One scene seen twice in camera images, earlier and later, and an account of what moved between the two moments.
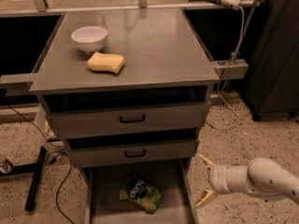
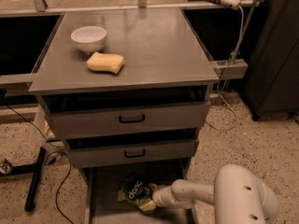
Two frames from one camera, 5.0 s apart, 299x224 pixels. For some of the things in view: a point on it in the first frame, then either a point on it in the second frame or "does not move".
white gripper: [218, 178] -> [161, 197]
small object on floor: [7, 165] does not move
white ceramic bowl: [90, 38] does not move
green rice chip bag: [137, 189] does not move
